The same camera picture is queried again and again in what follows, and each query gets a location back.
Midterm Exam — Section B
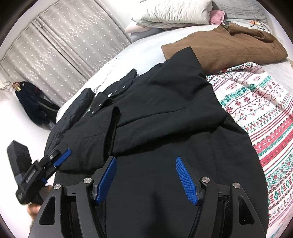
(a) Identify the dark cable on bed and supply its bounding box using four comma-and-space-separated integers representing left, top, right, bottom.
248, 19, 272, 35

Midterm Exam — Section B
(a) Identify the pink pillow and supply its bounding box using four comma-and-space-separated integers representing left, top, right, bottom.
209, 10, 226, 25

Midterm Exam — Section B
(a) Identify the grey quilted blanket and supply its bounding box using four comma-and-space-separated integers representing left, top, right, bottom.
213, 0, 267, 23

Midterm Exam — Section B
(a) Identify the patterned red green bedsheet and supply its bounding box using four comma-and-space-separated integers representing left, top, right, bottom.
207, 60, 292, 237

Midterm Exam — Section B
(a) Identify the orange white small object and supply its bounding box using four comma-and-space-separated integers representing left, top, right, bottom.
249, 20, 260, 25

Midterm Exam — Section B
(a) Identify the large black coat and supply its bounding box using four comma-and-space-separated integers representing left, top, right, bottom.
45, 48, 268, 237

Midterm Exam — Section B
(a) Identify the grey dotted curtain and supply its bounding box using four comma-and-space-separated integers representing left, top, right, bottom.
1, 1, 131, 106

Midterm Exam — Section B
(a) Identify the brown folded garment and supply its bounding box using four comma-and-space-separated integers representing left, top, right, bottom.
161, 23, 288, 74

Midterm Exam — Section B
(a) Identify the dark blue bag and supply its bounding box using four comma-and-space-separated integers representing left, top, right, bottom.
12, 81, 60, 128

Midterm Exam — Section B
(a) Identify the person's hand holding gripper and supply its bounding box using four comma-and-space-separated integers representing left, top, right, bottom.
27, 185, 53, 220

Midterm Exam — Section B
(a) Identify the white folded duvet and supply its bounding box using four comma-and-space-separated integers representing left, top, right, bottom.
132, 1, 213, 28

